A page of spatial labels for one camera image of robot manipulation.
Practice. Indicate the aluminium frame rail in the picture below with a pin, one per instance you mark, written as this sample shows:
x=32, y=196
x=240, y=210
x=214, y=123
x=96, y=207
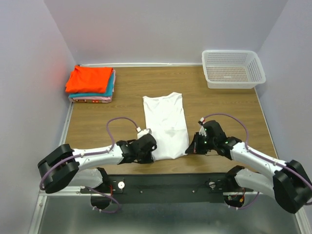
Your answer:
x=92, y=178

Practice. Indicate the teal folded t shirt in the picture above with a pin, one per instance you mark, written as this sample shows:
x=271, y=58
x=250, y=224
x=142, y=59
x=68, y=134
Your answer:
x=108, y=92

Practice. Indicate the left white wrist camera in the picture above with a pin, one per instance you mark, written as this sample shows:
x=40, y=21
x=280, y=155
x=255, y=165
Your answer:
x=142, y=132

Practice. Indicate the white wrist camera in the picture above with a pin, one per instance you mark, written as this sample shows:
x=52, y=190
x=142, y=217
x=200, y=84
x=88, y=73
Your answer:
x=202, y=131
x=142, y=132

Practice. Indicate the white plastic basket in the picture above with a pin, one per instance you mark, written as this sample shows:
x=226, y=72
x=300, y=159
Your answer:
x=232, y=69

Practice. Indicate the pink folded t shirt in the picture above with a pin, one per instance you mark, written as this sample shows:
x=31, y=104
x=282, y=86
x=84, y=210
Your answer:
x=94, y=99

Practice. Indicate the white back edge strip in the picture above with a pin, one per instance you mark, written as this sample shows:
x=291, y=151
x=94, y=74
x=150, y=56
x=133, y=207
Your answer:
x=142, y=64

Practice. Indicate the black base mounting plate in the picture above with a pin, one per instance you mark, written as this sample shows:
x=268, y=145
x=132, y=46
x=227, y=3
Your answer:
x=167, y=188

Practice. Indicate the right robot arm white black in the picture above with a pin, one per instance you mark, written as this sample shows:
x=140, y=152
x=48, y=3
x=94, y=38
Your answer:
x=286, y=182

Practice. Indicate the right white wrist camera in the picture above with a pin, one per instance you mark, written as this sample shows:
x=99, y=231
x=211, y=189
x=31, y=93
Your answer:
x=202, y=131

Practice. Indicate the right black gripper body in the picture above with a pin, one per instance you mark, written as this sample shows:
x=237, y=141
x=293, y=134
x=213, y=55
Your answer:
x=204, y=143

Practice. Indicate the orange folded t shirt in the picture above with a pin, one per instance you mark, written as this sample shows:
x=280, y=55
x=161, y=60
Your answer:
x=88, y=79

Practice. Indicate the white t shirt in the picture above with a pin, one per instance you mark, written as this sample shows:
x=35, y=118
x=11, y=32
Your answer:
x=165, y=117

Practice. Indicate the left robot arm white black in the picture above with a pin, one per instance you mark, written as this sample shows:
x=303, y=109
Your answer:
x=59, y=168

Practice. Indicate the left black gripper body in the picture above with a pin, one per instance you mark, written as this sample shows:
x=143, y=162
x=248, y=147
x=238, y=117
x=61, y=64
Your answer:
x=145, y=157

